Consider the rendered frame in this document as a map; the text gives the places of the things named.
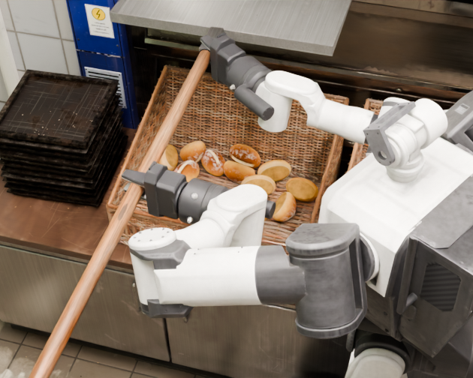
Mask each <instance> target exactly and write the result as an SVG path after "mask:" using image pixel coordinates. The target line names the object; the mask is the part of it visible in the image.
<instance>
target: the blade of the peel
mask: <svg viewBox="0 0 473 378"><path fill-rule="evenodd" d="M351 1H352V0H118V1H117V3H116V4H115V5H114V7H113V8H112V9H111V11H110V12H109V14H110V21H111V22H113V23H122V24H127V25H133V26H141V27H147V28H151V29H161V30H165V31H171V32H180V33H185V34H190V35H199V36H205V35H206V34H207V32H208V31H209V29H210V27H211V26H214V27H219V28H223V29H224V32H225V33H226V35H228V36H229V37H231V38H232V39H234V40H235V41H238V42H243V43H248V44H257V45H262V46H267V47H276V48H282V49H287V50H296V51H300V52H306V53H315V54H320V55H325V56H333V52H334V50H335V48H336V44H337V41H338V39H339V36H340V33H341V30H342V27H343V24H344V22H345V18H346V16H347V13H348V9H349V7H350V5H351Z"/></svg>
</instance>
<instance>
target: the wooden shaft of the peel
mask: <svg viewBox="0 0 473 378"><path fill-rule="evenodd" d="M209 63H210V52H209V51H208V50H201V51H200V53H199V55H198V57H197V59H196V61H195V63H194V64H193V66H192V68H191V70H190V72H189V74H188V76H187V78H186V79H185V82H184V83H183V85H182V88H181V89H180V91H179V93H178V95H177V96H176V99H175V101H174V102H173V105H172V106H171V108H170V110H169V112H168V114H167V116H166V118H165V120H164V121H163V123H162V125H161V127H160V129H159V131H158V132H157V134H156V136H155V138H154V140H153V142H152V144H151V146H150V147H149V150H148V152H147V153H146V156H145V158H144V159H143V161H142V163H141V165H140V167H139V169H138V171H139V172H142V173H146V171H147V170H148V169H149V167H150V165H151V164H152V162H153V161H156V162H157V163H159V161H160V160H161V157H162V155H163V154H164V151H165V149H166V148H167V145H168V143H169V142H170V139H171V137H172V136H173V133H174V131H175V130H176V127H177V125H178V124H179V121H180V119H181V118H182V116H183V114H184V112H185V110H186V108H187V106H188V104H189V102H190V100H191V98H192V96H193V94H194V92H195V90H196V88H197V86H198V84H199V82H200V80H201V78H202V76H203V74H204V72H205V71H206V69H207V67H208V65H209ZM144 191H145V188H144V187H141V186H139V185H137V184H134V183H131V184H130V186H129V187H128V189H127V191H126V193H125V195H124V197H123V199H122V201H121V203H120V204H119V207H118V208H117V210H116V213H115V214H114V216H113V218H112V220H111V222H110V224H109V226H108V228H107V229H106V231H105V233H104V235H103V237H102V239H101V241H100V242H99V244H98V246H97V248H96V250H95V252H94V254H93V255H92V258H91V259H90V261H89V264H88V265H87V267H86V269H85V271H84V273H83V275H82V277H81V279H80V281H79V282H78V284H77V286H76V288H75V290H74V292H73V294H72V296H71V297H70V299H69V301H68V303H67V305H66V307H65V309H64V310H63V312H62V315H61V316H60V318H59V321H58V322H57V323H56V326H55V328H54V329H53V332H52V334H51V335H50V337H49V339H48V341H47V343H46V345H45V347H44V349H43V350H42V352H41V354H40V356H39V358H38V360H37V362H36V364H35V366H34V367H33V369H32V372H31V373H30V375H29V377H28V378H50V375H51V373H52V372H53V369H54V367H55V366H56V363H57V361H58V360H59V357H60V355H61V354H62V352H63V350H64V348H65V346H66V344H67V342H68V340H69V338H70V336H71V334H72V332H73V330H74V328H75V326H76V324H77V322H78V320H79V318H80V316H81V314H82V312H83V310H84V308H85V306H86V305H87V303H88V301H89V299H90V297H91V295H92V293H93V291H94V289H95V287H96V285H97V283H98V281H99V279H100V277H101V275H102V273H103V271H104V269H105V267H106V265H107V263H108V261H109V260H110V258H111V256H112V254H113V252H114V250H115V248H116V246H117V244H118V242H119V240H120V238H121V236H122V234H123V232H124V230H125V228H126V226H127V224H128V222H129V220H130V218H131V216H132V214H133V213H134V210H135V209H136V207H137V204H138V203H139V201H140V198H141V197H142V195H143V192H144Z"/></svg>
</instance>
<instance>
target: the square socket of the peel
mask: <svg viewBox="0 0 473 378"><path fill-rule="evenodd" d="M222 33H224V29H223V28H219V27H214V26H211V27H210V29H209V31H208V32H207V34H206V35H208V36H210V37H211V38H213V39H214V38H215V37H217V35H220V34H222ZM201 50H208V51H209V52H210V50H209V49H208V48H207V47H206V46H205V45H204V44H203V43H202V44H201V45H200V48H199V51H201ZM199 53H200V52H199Z"/></svg>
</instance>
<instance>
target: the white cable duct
mask: <svg viewBox="0 0 473 378"><path fill-rule="evenodd" d="M0 68H1V71H2V76H3V78H4V81H5V86H6V89H7V92H8V97H10V96H11V94H12V92H13V91H14V89H15V88H16V86H17V84H18V83H19V81H20V78H19V76H18V73H17V68H16V65H15V61H14V57H13V53H12V50H11V45H10V42H9V40H8V34H7V32H6V28H5V23H4V20H3V17H2V12H1V9H0Z"/></svg>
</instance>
